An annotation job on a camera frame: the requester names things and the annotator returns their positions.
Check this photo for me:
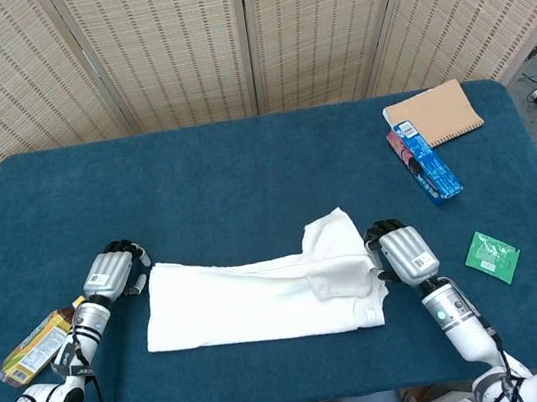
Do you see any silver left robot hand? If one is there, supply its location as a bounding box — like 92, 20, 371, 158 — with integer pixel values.
75, 235, 156, 305

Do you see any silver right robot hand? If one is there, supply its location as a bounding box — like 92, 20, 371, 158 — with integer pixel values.
361, 212, 443, 294

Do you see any white T-shirt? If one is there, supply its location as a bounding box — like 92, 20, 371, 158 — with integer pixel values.
131, 201, 395, 362

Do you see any green sachet packet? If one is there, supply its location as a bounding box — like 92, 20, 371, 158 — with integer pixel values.
459, 225, 525, 291

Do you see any blue cookie box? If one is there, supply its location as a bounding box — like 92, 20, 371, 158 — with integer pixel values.
383, 112, 466, 214

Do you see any blue carpet table cover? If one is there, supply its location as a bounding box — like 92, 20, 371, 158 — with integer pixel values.
0, 72, 537, 402

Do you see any yellow-capped tea bottle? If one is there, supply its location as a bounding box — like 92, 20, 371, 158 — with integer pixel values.
0, 294, 98, 390

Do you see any brown spiral notebook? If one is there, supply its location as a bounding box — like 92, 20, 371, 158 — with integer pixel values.
378, 75, 488, 157

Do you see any woven bamboo folding screen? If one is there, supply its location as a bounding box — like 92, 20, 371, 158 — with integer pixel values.
0, 0, 537, 200

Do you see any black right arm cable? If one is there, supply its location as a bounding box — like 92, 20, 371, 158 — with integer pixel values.
475, 308, 527, 402

